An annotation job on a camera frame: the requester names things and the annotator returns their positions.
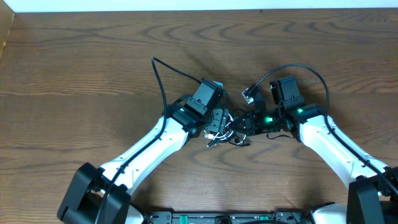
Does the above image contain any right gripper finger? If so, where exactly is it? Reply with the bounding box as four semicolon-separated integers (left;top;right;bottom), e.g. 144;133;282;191
231;111;253;126
232;125;255;136

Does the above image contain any white usb cable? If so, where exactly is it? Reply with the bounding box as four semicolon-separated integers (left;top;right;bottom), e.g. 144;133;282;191
203;112;248;144

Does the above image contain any black usb cable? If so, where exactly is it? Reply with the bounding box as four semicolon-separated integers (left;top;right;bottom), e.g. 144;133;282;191
206;108;251;149

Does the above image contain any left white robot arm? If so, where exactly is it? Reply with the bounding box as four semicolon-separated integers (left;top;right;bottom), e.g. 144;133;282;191
57;80;226;223

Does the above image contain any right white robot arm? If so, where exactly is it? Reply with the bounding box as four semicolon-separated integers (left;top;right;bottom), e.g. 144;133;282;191
231;77;397;223

